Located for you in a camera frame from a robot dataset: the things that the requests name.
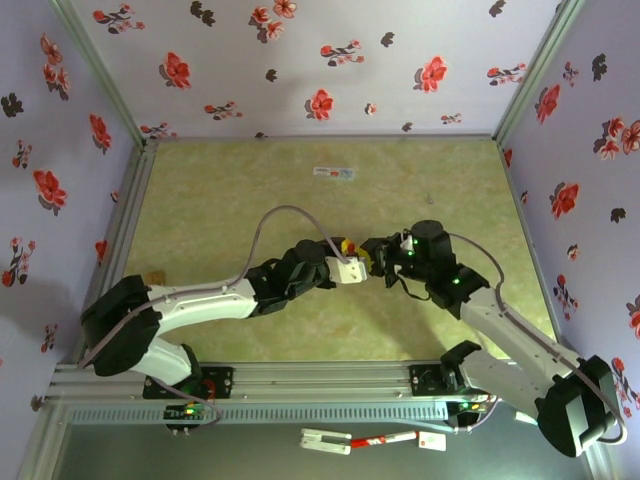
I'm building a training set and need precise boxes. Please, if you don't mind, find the aluminium table side rail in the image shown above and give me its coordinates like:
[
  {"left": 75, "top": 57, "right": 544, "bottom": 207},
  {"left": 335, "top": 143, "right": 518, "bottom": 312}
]
[
  {"left": 498, "top": 139, "right": 586, "bottom": 361},
  {"left": 82, "top": 139, "right": 159, "bottom": 364}
]

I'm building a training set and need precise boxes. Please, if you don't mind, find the thin aluminium table edge rail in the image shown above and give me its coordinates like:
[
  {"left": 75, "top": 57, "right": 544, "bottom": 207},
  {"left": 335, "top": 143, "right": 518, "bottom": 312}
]
[{"left": 149, "top": 132, "right": 501, "bottom": 144}]

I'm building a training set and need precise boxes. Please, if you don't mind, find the grey left arm cable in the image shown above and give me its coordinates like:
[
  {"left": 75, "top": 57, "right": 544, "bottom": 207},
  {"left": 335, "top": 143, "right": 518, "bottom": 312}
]
[{"left": 77, "top": 205, "right": 351, "bottom": 371}]

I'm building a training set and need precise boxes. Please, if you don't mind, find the grey right arm cable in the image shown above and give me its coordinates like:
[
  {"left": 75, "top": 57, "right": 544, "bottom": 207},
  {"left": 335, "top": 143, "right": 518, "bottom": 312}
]
[{"left": 447, "top": 232, "right": 629, "bottom": 446}]

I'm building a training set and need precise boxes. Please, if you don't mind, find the green-lit right circuit board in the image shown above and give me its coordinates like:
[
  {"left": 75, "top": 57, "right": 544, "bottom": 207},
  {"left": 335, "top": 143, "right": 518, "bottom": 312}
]
[{"left": 446, "top": 398, "right": 490, "bottom": 417}]

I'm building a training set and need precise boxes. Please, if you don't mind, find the lower aluminium frame bar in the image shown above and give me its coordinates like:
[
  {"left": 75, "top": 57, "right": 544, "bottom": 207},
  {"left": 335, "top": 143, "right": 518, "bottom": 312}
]
[
  {"left": 17, "top": 399, "right": 69, "bottom": 480},
  {"left": 584, "top": 444, "right": 619, "bottom": 480}
]

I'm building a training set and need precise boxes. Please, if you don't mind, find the grey left board cable loop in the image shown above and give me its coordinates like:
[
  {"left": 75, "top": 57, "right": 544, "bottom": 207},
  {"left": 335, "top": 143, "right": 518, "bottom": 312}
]
[{"left": 149, "top": 379, "right": 224, "bottom": 437}]

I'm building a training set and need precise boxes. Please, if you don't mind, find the grey right board cable loop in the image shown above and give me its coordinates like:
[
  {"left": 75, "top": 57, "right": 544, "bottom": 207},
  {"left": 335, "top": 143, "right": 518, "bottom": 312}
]
[{"left": 449, "top": 394, "right": 502, "bottom": 434}]

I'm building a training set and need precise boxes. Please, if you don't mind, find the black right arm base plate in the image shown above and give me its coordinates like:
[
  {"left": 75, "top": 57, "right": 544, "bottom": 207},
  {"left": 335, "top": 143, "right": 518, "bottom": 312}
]
[{"left": 408, "top": 363, "right": 501, "bottom": 401}]

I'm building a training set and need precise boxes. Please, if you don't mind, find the green-lit circuit board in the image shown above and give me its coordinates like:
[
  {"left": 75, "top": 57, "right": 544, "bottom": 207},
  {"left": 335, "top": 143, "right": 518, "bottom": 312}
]
[
  {"left": 163, "top": 403, "right": 210, "bottom": 422},
  {"left": 446, "top": 398, "right": 490, "bottom": 417}
]

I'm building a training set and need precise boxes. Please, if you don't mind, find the aluminium upright frame post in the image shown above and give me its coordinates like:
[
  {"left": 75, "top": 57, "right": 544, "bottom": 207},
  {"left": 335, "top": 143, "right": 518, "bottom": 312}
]
[
  {"left": 492, "top": 0, "right": 587, "bottom": 144},
  {"left": 47, "top": 0, "right": 151, "bottom": 151}
]

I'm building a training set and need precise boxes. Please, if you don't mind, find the grey board cable loop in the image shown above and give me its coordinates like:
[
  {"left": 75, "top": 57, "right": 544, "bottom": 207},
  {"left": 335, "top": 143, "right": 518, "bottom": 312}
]
[
  {"left": 149, "top": 379, "right": 224, "bottom": 437},
  {"left": 449, "top": 394, "right": 502, "bottom": 434}
]

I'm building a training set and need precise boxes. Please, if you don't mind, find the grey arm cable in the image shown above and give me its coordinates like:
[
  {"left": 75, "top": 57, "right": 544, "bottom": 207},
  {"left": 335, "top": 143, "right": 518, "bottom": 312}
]
[
  {"left": 77, "top": 205, "right": 351, "bottom": 371},
  {"left": 447, "top": 232, "right": 629, "bottom": 446}
]

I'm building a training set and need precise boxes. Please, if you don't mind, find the green-lit left circuit board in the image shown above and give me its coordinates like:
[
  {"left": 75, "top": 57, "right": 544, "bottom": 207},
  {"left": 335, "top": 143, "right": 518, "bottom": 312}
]
[{"left": 163, "top": 403, "right": 210, "bottom": 422}]

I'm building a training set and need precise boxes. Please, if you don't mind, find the red and white pen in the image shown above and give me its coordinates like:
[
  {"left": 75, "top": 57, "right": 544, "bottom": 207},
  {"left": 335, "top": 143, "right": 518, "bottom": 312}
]
[{"left": 349, "top": 432, "right": 419, "bottom": 450}]

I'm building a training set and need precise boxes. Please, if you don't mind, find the white card with red logo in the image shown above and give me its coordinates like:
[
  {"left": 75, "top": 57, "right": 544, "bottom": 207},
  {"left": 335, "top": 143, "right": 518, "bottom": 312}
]
[{"left": 417, "top": 432, "right": 447, "bottom": 453}]

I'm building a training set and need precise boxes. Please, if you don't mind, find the grey slotted cable duct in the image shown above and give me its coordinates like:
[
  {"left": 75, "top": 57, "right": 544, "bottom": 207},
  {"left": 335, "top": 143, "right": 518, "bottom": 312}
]
[{"left": 64, "top": 401, "right": 450, "bottom": 425}]

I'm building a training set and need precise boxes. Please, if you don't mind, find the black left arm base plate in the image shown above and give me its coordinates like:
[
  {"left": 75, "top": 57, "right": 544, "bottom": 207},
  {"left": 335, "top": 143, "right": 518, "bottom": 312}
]
[{"left": 143, "top": 366, "right": 235, "bottom": 401}]

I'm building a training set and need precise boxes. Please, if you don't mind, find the white printed label sticker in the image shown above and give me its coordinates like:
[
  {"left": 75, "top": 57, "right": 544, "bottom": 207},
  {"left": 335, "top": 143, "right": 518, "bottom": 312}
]
[{"left": 312, "top": 166, "right": 357, "bottom": 180}]

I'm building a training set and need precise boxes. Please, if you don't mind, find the white plastic clip holder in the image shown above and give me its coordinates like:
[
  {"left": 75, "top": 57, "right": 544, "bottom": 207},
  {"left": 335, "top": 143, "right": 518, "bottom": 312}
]
[{"left": 299, "top": 427, "right": 353, "bottom": 456}]

